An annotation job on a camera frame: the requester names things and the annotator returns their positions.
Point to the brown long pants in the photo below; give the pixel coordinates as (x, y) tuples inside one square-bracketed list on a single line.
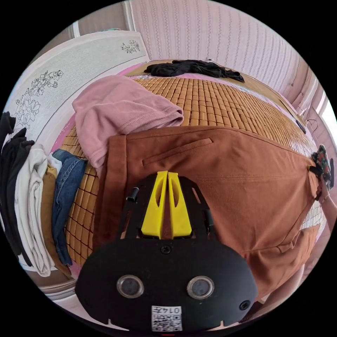
[(250, 189)]

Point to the bed with woven mat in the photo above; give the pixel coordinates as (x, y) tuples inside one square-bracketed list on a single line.
[(223, 105)]

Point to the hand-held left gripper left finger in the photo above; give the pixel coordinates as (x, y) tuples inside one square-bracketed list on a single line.
[(153, 216)]

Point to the person's body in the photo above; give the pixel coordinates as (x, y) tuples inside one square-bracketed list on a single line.
[(285, 295)]

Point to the window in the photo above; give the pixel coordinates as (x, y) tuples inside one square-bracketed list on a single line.
[(326, 115)]

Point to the black garment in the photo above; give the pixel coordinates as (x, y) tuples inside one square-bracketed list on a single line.
[(189, 68)]

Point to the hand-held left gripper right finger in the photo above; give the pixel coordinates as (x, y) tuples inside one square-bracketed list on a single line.
[(181, 218)]

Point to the person's right forearm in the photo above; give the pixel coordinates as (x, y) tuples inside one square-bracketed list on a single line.
[(332, 218)]

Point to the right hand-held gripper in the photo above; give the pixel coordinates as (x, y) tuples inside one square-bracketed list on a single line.
[(316, 170)]

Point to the pile of clothes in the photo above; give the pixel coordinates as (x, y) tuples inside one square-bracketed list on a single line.
[(31, 200)]

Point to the pink shirt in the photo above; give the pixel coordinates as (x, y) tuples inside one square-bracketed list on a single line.
[(118, 110)]

